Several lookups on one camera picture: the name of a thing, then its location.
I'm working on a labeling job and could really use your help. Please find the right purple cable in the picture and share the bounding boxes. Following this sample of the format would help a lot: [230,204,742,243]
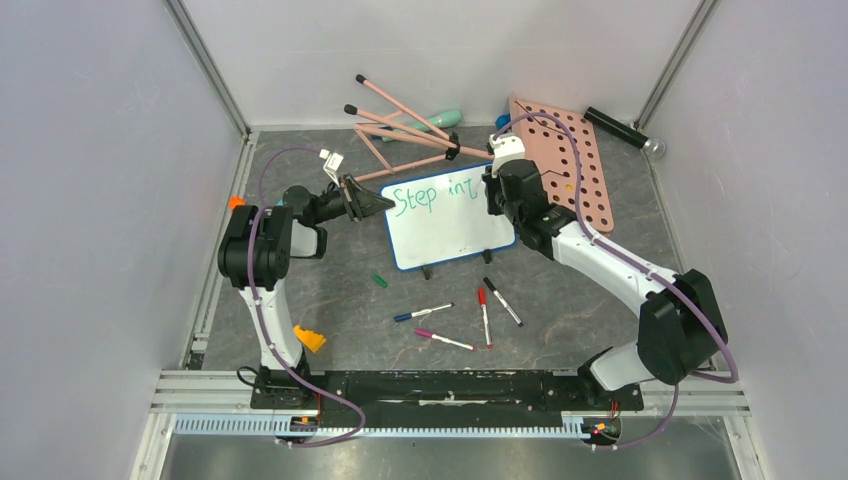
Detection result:
[492,111,741,452]

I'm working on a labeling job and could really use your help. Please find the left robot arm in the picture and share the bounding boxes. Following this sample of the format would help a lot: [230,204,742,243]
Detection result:
[217,175,396,408]

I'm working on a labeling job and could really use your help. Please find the black whiteboard marker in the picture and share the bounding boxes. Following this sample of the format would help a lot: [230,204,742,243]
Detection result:
[483,276,524,327]

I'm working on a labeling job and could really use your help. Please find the pink perforated board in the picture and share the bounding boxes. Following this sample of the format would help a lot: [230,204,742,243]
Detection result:
[508,93,614,235]

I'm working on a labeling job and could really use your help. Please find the blue whiteboard marker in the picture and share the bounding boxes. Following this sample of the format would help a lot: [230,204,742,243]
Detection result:
[392,302,455,323]

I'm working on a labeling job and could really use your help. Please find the green marker cap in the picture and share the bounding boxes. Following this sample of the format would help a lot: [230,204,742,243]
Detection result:
[372,274,388,288]

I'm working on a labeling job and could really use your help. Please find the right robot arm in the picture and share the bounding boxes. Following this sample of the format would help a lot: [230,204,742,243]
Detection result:
[482,159,730,408]

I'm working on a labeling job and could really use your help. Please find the pink whiteboard marker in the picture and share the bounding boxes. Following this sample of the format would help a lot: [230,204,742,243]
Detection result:
[414,328,476,351]

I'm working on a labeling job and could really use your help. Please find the red whiteboard marker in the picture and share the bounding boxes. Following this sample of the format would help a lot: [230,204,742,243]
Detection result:
[477,287,493,349]

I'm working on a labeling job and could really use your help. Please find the black flashlight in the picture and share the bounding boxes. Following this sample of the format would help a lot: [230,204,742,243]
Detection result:
[584,107,666,158]

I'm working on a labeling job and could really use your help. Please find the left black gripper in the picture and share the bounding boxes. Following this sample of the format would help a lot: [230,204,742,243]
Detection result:
[311,173,395,225]

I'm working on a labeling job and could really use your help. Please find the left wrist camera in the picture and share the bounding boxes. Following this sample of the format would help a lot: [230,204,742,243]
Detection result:
[319,149,344,187]

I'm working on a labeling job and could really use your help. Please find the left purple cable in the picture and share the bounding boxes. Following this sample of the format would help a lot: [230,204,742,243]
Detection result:
[246,145,367,450]

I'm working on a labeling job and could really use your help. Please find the pink folding tripod stand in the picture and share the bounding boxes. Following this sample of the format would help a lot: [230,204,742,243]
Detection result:
[343,73,494,182]

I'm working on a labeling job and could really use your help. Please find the blue toy car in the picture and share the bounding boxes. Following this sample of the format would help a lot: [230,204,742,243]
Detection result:
[495,114,511,130]

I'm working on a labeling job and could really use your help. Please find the mint green bottle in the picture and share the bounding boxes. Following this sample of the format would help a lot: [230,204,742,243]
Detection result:
[406,109,463,132]

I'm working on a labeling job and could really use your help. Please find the yellow plastic wedge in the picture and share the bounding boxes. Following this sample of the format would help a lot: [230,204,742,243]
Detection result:
[293,325,327,353]

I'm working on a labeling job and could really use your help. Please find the blue framed whiteboard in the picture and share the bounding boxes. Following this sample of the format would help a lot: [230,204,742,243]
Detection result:
[379,162,516,271]

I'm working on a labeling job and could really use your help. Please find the purple cable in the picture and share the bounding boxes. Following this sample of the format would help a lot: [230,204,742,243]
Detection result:
[246,145,367,450]
[492,111,741,452]

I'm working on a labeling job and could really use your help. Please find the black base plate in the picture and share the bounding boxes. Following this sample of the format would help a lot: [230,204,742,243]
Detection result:
[250,368,644,430]

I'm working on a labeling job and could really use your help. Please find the orange clip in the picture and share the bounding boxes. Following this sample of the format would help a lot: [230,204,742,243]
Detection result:
[228,196,246,210]

